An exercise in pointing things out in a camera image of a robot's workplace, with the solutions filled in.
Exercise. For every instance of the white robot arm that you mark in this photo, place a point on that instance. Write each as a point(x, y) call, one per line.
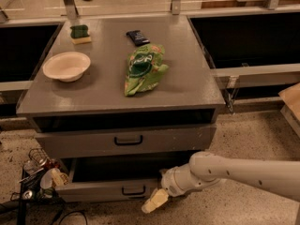
point(207, 170)

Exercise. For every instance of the white bowl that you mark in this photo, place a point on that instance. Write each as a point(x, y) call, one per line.
point(66, 66)

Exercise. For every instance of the grey drawer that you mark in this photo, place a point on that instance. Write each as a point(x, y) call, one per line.
point(125, 141)
point(116, 178)

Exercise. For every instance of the grey drawer cabinet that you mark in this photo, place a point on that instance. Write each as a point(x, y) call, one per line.
point(187, 94)

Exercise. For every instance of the brown cardboard box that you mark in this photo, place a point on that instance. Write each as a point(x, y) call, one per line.
point(291, 98)

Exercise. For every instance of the green chip bag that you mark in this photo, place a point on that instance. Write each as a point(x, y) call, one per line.
point(145, 69)

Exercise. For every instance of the green yellow sponge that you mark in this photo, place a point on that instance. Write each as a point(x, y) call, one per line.
point(80, 34)

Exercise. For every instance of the dark blue snack packet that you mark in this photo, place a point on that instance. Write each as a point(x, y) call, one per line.
point(137, 38)

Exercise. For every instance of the white cup in rack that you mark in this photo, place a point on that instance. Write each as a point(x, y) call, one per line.
point(47, 180)

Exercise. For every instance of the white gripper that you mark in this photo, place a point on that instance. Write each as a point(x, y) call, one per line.
point(172, 182)

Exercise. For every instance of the grey top drawer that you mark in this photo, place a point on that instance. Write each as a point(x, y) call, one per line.
point(125, 141)

